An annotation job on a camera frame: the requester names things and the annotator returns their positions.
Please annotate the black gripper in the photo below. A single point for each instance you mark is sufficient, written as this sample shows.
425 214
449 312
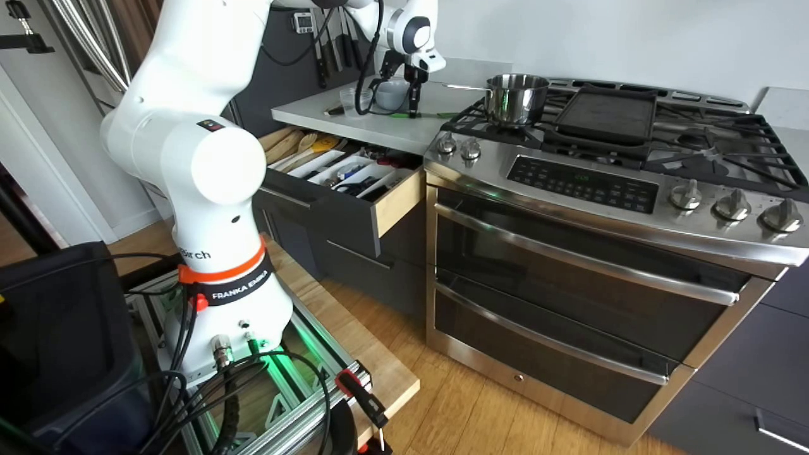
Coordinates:
415 77

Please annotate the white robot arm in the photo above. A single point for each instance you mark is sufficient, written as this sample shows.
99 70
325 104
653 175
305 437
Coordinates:
203 161

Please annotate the grey bowl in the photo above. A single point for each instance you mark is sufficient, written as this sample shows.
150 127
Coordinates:
392 94

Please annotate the silver range knob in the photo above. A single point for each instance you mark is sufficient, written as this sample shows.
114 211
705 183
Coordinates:
447 144
687 195
731 205
783 218
471 151

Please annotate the clear plastic container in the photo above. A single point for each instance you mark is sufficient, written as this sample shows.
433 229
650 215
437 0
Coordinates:
351 100

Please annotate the black spatula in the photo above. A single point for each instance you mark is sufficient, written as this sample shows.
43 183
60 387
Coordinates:
335 110

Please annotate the stainless steel pot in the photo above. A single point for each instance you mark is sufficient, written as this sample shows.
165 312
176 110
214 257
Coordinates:
518 101

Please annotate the open wooden kitchen drawer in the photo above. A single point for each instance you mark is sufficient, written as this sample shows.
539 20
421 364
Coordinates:
395 205

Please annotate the tall dark cabinet panel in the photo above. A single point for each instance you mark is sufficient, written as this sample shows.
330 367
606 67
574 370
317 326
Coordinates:
280 77

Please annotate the wooden utensil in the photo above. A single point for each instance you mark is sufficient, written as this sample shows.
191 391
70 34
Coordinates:
282 143

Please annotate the dark grey base cabinet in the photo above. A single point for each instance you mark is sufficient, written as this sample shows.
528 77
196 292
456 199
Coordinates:
362 269

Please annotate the black cast iron griddle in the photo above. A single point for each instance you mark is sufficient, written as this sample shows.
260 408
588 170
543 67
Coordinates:
607 118

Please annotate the stainless steel gas range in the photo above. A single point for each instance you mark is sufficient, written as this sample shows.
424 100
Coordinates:
583 278

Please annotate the wooden platform board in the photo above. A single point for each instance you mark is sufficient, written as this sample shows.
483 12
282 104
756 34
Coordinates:
370 362

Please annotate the red clamp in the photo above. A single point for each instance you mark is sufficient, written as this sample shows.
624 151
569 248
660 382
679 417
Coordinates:
357 393

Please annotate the black storage bin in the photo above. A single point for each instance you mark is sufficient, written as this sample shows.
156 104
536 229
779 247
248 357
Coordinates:
60 354

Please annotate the aluminium robot stand frame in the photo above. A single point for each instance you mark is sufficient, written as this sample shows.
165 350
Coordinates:
287 431

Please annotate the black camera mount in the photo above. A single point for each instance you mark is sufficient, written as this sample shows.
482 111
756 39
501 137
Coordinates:
26 42

